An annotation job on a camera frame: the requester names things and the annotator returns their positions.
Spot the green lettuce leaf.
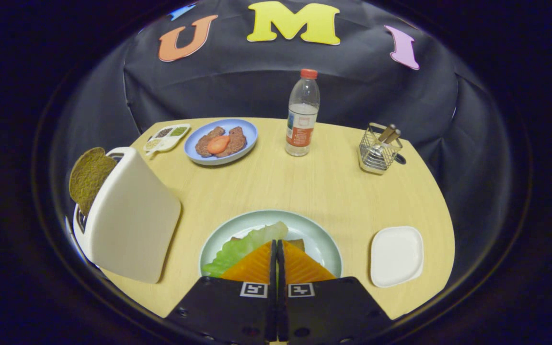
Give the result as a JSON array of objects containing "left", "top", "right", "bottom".
[{"left": 202, "top": 221, "right": 289, "bottom": 278}]

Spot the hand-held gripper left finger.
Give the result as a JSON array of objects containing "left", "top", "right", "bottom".
[{"left": 165, "top": 240, "right": 277, "bottom": 345}]

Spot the toast bread slice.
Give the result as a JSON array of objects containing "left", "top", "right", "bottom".
[{"left": 69, "top": 147, "right": 118, "bottom": 217}]

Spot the black backdrop cloth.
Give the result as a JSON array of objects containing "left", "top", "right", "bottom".
[{"left": 50, "top": 0, "right": 529, "bottom": 298}]

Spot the white toaster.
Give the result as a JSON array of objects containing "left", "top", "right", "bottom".
[{"left": 72, "top": 146, "right": 182, "bottom": 284}]

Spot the white seasoning tray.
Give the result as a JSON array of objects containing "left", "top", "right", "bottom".
[{"left": 142, "top": 123, "right": 192, "bottom": 157}]

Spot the blue plate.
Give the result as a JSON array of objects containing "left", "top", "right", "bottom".
[{"left": 184, "top": 118, "right": 259, "bottom": 167}]

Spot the wire mesh cutlery holder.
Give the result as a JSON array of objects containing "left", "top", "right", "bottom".
[{"left": 357, "top": 122, "right": 404, "bottom": 175}]

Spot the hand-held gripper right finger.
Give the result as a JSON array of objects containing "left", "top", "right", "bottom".
[{"left": 277, "top": 239, "right": 395, "bottom": 345}]

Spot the clear plastic water bottle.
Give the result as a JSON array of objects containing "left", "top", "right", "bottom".
[{"left": 285, "top": 69, "right": 321, "bottom": 158}]

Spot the brown meat patty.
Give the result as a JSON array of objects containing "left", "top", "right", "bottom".
[
  {"left": 225, "top": 126, "right": 248, "bottom": 158},
  {"left": 195, "top": 126, "right": 226, "bottom": 158}
]

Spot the white square plate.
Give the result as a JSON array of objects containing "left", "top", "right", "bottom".
[{"left": 370, "top": 226, "right": 425, "bottom": 288}]

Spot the pale green plate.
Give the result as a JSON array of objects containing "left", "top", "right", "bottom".
[{"left": 199, "top": 209, "right": 344, "bottom": 279}]

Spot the red tomato slice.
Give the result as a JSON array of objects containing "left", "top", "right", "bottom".
[{"left": 207, "top": 135, "right": 231, "bottom": 155}]

